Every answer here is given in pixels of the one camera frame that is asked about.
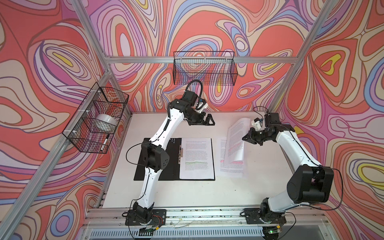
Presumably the paper sheet green highlight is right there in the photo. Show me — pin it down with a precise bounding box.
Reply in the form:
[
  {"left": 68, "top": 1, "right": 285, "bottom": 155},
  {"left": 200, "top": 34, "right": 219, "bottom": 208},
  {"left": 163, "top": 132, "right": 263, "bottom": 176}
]
[{"left": 179, "top": 138, "right": 216, "bottom": 181}]

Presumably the paper sheet pink highlight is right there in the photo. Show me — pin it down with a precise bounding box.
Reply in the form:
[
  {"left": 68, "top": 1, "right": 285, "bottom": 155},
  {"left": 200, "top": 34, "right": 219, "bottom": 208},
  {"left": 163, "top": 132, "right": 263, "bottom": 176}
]
[{"left": 215, "top": 137, "right": 245, "bottom": 178}]

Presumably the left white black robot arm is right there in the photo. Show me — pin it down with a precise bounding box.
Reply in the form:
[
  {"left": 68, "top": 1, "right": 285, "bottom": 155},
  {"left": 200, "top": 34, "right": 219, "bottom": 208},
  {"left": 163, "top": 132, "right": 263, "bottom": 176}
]
[{"left": 128, "top": 90, "right": 215, "bottom": 224}]

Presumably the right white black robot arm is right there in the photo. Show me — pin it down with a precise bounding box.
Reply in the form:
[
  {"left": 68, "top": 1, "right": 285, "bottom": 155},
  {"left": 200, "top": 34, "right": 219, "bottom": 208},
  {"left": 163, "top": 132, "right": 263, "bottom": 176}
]
[{"left": 242, "top": 112, "right": 334, "bottom": 223}]

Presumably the metal folder clip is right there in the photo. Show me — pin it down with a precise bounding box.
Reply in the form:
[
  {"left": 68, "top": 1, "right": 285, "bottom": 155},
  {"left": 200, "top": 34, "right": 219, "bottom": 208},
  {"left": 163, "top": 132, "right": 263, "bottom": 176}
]
[{"left": 178, "top": 145, "right": 183, "bottom": 165}]

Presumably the white tape roll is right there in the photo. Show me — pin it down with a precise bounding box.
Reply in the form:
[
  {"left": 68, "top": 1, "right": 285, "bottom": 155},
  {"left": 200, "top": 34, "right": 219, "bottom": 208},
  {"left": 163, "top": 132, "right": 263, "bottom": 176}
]
[{"left": 95, "top": 114, "right": 118, "bottom": 131}]

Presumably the black white marker pen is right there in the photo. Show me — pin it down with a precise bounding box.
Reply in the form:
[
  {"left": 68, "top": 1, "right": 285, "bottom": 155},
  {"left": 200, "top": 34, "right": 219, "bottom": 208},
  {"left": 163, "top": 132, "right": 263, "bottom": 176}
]
[{"left": 100, "top": 134, "right": 110, "bottom": 153}]

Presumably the green circuit board right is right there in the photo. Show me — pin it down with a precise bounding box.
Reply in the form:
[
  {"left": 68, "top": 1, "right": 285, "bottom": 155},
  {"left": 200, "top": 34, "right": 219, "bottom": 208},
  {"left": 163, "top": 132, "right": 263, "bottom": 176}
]
[{"left": 263, "top": 226, "right": 282, "bottom": 235}]

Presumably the green circuit board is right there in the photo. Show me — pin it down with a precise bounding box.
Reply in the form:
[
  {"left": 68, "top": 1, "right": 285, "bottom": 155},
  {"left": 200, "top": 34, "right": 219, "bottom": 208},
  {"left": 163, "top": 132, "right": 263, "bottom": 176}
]
[
  {"left": 139, "top": 227, "right": 159, "bottom": 236},
  {"left": 263, "top": 226, "right": 282, "bottom": 235}
]

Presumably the green circuit board left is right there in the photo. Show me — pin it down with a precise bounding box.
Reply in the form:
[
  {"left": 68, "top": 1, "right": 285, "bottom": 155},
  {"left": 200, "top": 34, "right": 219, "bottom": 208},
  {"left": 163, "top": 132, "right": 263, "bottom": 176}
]
[{"left": 139, "top": 227, "right": 159, "bottom": 236}]

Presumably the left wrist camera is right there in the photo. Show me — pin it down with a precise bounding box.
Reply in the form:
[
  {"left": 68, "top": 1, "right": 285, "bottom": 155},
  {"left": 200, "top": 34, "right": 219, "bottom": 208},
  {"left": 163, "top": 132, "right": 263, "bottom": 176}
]
[{"left": 196, "top": 101, "right": 208, "bottom": 111}]

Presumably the black wire basket back wall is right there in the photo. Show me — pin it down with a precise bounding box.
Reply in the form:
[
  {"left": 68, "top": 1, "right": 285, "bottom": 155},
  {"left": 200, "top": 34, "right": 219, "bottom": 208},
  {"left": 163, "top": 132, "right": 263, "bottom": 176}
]
[{"left": 173, "top": 50, "right": 238, "bottom": 86}]

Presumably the black wire basket wall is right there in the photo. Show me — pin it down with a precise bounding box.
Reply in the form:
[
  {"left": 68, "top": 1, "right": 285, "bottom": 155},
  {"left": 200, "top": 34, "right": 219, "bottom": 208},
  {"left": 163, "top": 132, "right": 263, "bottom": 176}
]
[
  {"left": 62, "top": 83, "right": 129, "bottom": 154},
  {"left": 173, "top": 50, "right": 238, "bottom": 86}
]

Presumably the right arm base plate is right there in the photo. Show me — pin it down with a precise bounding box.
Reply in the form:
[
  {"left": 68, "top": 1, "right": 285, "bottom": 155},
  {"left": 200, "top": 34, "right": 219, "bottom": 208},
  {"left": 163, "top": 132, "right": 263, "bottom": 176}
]
[{"left": 240, "top": 208, "right": 287, "bottom": 225}]

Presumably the aluminium front rail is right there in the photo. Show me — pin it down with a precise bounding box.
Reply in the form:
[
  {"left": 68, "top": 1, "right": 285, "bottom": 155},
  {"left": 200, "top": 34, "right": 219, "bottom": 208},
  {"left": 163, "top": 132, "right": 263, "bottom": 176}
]
[{"left": 83, "top": 206, "right": 330, "bottom": 228}]

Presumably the black wire basket left wall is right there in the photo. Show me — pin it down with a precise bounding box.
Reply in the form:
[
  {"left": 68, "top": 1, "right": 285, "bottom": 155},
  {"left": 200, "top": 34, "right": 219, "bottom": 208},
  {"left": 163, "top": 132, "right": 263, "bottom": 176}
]
[{"left": 62, "top": 83, "right": 129, "bottom": 154}]

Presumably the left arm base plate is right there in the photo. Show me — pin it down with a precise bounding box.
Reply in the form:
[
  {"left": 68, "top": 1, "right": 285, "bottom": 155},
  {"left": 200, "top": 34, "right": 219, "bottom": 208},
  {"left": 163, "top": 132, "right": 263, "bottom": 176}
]
[{"left": 122, "top": 209, "right": 167, "bottom": 227}]

